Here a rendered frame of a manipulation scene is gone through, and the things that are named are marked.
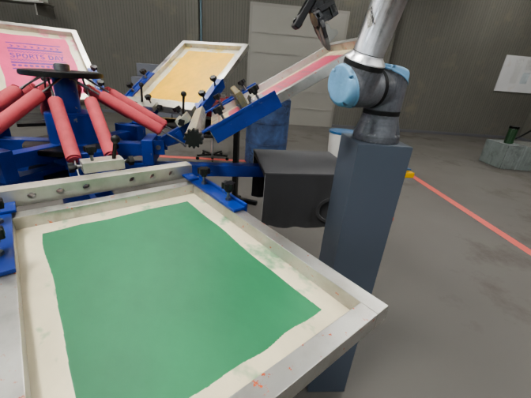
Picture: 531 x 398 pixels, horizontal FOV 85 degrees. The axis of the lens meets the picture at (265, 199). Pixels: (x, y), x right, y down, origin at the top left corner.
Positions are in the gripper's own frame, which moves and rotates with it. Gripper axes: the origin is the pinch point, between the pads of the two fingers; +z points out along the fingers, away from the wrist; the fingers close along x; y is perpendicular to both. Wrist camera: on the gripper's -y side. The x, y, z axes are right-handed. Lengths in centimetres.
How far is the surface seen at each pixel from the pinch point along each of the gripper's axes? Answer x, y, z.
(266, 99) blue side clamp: -3.1, -30.0, 5.1
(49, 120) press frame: 19, -114, -29
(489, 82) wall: 661, 627, 384
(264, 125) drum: 307, -18, 87
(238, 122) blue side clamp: -3.1, -44.0, 7.1
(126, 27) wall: 763, -185, -190
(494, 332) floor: -15, 32, 195
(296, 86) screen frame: -2.1, -16.9, 6.6
